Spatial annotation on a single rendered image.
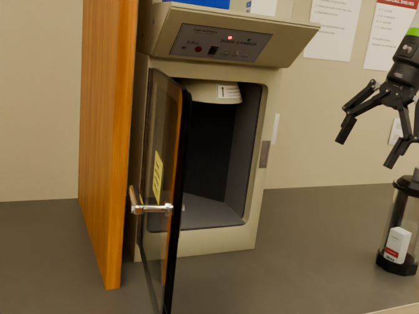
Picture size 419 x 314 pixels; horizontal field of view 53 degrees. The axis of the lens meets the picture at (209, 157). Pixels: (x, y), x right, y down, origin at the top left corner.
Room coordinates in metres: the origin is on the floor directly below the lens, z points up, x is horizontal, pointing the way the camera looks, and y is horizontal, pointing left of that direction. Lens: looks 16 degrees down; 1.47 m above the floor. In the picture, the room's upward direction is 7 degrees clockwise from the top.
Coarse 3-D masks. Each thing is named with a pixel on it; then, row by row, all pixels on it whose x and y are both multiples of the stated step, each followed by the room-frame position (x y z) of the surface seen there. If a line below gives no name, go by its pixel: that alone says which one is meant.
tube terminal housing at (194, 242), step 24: (144, 0) 0.92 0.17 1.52; (240, 0) 0.94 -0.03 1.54; (288, 0) 0.99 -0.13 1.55; (144, 24) 0.90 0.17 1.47; (144, 48) 0.89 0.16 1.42; (144, 72) 0.88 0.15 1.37; (168, 72) 0.88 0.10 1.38; (192, 72) 0.90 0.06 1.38; (216, 72) 0.93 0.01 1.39; (240, 72) 0.95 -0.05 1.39; (264, 72) 0.98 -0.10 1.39; (144, 96) 0.87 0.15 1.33; (264, 96) 1.01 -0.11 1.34; (144, 120) 0.86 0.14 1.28; (264, 120) 0.99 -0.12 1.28; (264, 168) 0.99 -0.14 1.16; (192, 240) 0.92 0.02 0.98; (216, 240) 0.95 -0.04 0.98; (240, 240) 0.98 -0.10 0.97
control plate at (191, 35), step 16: (192, 32) 0.81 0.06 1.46; (208, 32) 0.82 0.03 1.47; (224, 32) 0.83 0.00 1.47; (240, 32) 0.84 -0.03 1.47; (256, 32) 0.86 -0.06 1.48; (176, 48) 0.84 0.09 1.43; (192, 48) 0.85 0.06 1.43; (208, 48) 0.86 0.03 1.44; (224, 48) 0.87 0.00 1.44; (240, 48) 0.88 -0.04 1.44; (256, 48) 0.89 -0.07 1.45
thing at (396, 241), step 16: (400, 192) 0.98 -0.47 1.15; (416, 192) 0.95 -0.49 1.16; (400, 208) 0.97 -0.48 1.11; (416, 208) 0.95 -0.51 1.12; (400, 224) 0.96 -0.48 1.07; (416, 224) 0.95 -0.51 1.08; (384, 240) 0.99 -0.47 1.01; (400, 240) 0.96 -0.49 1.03; (416, 240) 0.95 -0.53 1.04; (384, 256) 0.98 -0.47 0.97; (400, 256) 0.95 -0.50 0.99; (416, 256) 0.96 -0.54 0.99
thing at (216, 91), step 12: (180, 84) 0.98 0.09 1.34; (192, 84) 0.96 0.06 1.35; (204, 84) 0.96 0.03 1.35; (216, 84) 0.96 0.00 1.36; (228, 84) 0.98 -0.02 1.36; (192, 96) 0.95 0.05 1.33; (204, 96) 0.95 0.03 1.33; (216, 96) 0.95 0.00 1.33; (228, 96) 0.96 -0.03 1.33; (240, 96) 1.01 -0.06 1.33
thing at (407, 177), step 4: (416, 168) 0.99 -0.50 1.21; (416, 172) 0.99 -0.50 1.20; (404, 176) 1.01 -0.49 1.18; (408, 176) 1.01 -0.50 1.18; (412, 176) 1.00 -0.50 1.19; (416, 176) 0.99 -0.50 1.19; (400, 180) 1.00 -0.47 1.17; (404, 180) 0.99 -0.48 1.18; (408, 180) 0.98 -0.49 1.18; (412, 180) 0.98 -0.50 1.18; (416, 180) 0.98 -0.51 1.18; (404, 184) 0.97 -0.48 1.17; (408, 184) 0.97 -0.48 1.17; (412, 184) 0.96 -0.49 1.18; (416, 184) 0.96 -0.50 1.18; (412, 188) 0.96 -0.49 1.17; (416, 188) 0.96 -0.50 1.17
